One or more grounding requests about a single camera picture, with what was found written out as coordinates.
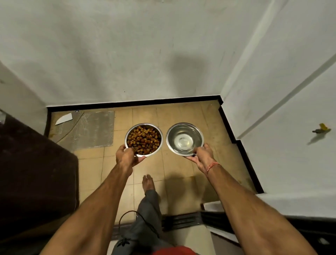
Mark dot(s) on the person's red shirt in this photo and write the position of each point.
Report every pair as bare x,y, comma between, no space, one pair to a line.
174,251

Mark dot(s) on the dark brown wooden door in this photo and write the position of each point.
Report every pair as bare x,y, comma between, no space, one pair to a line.
34,178

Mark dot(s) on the grey floor mat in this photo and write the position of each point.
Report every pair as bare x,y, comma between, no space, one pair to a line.
86,130

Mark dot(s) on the red thread wristband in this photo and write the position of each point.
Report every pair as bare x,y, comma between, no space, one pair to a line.
211,166

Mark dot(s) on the person's grey trouser leg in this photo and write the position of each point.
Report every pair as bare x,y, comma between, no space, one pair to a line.
145,223

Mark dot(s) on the person's bare foot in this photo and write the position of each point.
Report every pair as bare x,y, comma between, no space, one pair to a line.
148,183

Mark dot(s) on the person's left hand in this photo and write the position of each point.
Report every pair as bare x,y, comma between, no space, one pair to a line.
126,159

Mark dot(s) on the person's left thumb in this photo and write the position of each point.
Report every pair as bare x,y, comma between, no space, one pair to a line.
130,150

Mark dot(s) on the person's right forearm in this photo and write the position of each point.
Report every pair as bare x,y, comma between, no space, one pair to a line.
252,210

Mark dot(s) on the yellow wall hook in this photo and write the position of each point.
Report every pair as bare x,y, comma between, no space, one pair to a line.
321,129

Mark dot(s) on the person's right thumb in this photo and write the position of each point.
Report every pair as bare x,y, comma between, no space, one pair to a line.
200,149

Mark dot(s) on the white paper scrap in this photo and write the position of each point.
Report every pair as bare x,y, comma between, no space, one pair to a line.
64,118

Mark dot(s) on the person's left forearm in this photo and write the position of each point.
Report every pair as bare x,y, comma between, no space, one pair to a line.
89,212

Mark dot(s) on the brown pet food kibble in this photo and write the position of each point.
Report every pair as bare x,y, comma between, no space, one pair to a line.
143,140

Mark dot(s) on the steel bowl with brown kibble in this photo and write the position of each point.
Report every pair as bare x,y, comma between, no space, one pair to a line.
143,139

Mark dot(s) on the person's right hand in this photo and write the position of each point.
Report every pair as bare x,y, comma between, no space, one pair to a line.
203,160

